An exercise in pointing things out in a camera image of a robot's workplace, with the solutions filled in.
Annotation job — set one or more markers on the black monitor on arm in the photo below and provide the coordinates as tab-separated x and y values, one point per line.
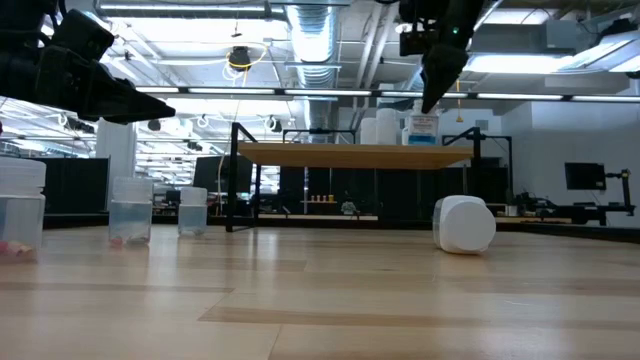
585	176

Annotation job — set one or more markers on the black desk equipment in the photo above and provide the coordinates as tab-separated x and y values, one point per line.
550	207

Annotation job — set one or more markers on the white melatonin bottle blue label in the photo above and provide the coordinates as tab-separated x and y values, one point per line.
465	225
424	130

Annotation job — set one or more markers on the small green background plant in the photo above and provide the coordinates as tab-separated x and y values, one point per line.
348	207

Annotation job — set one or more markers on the black ceiling rig camera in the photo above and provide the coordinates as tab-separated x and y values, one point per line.
240	57

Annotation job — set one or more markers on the white building column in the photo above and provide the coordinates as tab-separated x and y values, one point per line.
117	165

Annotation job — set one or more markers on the wooden shelf black legs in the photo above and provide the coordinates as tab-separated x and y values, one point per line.
350	155

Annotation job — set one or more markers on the black rig frame bar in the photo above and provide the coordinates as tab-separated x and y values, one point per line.
325	92

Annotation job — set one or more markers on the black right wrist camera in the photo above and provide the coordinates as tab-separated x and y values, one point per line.
412	44

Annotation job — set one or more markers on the black office monitor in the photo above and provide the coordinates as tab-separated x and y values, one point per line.
210	175

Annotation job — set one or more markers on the clear plastic pill bottle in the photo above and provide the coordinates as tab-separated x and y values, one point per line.
192	212
131	215
20	215

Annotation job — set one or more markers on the wide silver ventilation duct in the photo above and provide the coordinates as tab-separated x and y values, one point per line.
312	40

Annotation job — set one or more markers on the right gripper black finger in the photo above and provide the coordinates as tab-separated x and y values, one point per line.
440	70

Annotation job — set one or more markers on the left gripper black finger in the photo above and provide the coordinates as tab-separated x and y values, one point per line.
115	95
125	119

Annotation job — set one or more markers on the plain white plastic bottle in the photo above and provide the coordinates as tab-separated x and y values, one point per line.
368	131
386	127

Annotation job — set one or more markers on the black office partition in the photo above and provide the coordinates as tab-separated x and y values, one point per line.
75	185

